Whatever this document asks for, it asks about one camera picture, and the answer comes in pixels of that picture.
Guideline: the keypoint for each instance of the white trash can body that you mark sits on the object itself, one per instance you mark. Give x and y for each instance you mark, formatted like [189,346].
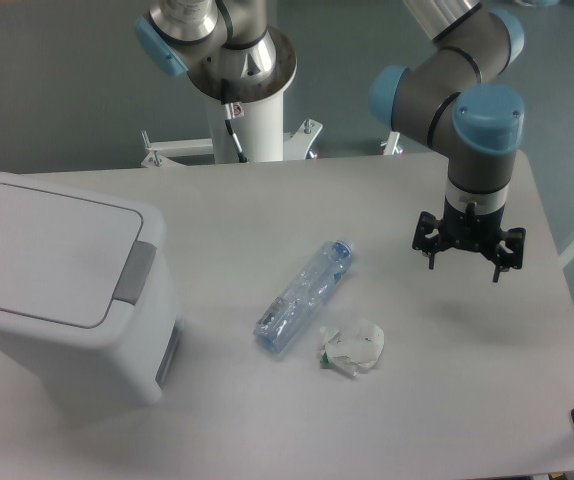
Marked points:
[126,355]

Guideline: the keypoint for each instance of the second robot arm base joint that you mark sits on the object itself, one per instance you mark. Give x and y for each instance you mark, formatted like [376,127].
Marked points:
[228,49]

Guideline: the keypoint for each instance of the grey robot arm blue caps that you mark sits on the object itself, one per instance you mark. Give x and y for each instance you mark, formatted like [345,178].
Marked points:
[452,105]

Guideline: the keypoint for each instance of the clear plastic water bottle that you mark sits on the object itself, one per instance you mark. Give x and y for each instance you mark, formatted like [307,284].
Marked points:
[294,308]

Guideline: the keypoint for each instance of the white trash can lid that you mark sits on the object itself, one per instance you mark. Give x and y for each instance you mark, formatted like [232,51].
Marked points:
[61,257]

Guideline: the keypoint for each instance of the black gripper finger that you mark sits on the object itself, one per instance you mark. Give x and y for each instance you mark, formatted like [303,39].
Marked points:
[505,250]
[428,238]

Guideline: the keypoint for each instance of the crumpled white paper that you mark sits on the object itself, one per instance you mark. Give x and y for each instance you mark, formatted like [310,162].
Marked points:
[351,353]

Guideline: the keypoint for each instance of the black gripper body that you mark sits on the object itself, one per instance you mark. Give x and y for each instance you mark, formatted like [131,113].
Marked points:
[467,230]

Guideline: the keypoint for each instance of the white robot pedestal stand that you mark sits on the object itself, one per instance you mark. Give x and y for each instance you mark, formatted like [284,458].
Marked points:
[240,132]

